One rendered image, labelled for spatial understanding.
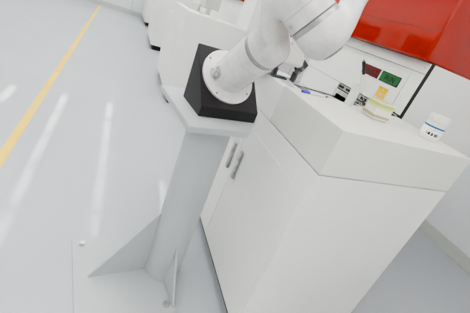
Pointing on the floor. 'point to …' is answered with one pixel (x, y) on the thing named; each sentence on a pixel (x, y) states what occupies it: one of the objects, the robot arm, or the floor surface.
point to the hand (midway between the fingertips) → (282, 76)
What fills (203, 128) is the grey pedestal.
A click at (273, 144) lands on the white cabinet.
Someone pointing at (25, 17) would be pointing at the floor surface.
